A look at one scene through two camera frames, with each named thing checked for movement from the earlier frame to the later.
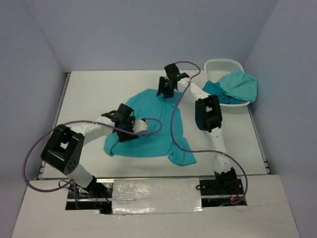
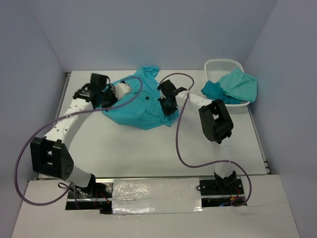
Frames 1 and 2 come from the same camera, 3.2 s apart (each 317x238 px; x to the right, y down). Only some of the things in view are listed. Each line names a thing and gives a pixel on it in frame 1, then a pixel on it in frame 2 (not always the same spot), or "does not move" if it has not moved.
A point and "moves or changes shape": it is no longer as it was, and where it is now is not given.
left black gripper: [125, 138] → [111, 90]
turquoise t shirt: [166, 136] moves or changes shape
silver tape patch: [156, 196] does not move
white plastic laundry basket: [216, 69] does not move
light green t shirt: [240, 85] does not move
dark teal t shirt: [215, 89] does not move
